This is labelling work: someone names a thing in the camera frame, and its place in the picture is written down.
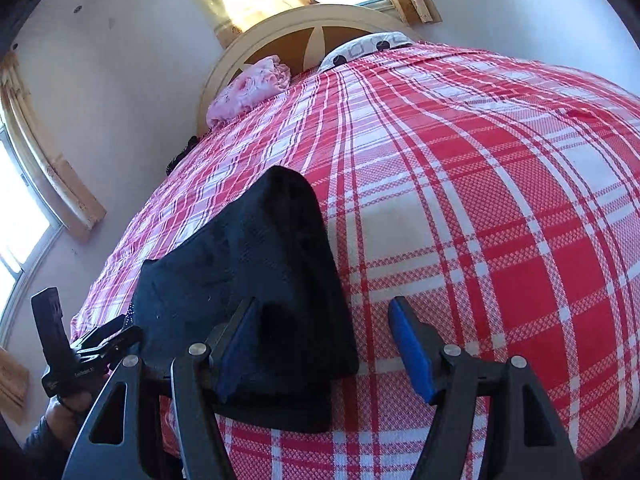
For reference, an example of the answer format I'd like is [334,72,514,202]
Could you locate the black pants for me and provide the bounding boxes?
[131,166,360,433]

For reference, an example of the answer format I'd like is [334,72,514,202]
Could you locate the person's left hand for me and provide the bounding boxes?
[44,389,97,442]

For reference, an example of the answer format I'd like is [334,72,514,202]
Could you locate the yellow side window curtain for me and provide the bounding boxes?
[0,52,107,242]

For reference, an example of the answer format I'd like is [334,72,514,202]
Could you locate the light wooden panel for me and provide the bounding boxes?
[0,346,32,427]

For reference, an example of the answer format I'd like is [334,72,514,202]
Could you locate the person's left forearm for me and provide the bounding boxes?
[22,412,78,467]

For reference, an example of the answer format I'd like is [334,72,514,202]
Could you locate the wooden arched headboard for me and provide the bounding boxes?
[197,4,423,133]

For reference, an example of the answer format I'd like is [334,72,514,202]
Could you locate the white black patterned pillow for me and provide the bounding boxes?
[317,31,416,73]

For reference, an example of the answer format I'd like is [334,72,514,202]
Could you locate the yellow sheer curtain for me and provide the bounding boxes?
[175,0,253,48]

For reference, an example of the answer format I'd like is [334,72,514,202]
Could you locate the pink floral pillow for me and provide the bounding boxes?
[206,55,292,131]

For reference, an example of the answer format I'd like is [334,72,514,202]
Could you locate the red plaid bed sheet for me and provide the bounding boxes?
[70,42,640,480]

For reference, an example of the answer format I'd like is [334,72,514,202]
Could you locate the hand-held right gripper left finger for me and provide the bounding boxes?
[62,299,262,480]

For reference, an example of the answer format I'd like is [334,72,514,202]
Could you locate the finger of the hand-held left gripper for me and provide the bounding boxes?
[80,325,145,363]
[72,314,127,350]

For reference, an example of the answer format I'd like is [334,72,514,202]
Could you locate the dark cloth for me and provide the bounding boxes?
[167,134,201,173]

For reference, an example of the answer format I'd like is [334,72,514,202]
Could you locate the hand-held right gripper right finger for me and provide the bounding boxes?
[389,296,583,480]

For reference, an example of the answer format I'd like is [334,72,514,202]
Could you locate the side wall window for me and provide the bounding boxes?
[0,125,63,311]

